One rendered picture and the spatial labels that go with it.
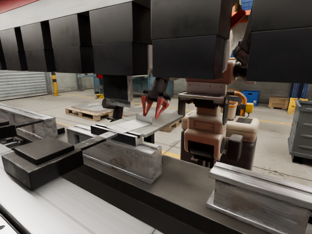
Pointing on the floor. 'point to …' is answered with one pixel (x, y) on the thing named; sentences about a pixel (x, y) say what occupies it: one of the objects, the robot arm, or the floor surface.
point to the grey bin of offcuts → (301, 132)
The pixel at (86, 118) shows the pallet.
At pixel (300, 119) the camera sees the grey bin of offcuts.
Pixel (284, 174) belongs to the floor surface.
